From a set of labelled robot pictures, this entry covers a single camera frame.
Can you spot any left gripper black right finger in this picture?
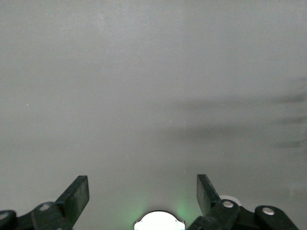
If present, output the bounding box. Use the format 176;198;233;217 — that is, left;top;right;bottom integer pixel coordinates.
187;173;299;230

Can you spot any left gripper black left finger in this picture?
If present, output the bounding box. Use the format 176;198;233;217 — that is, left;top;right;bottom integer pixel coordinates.
0;175;90;230

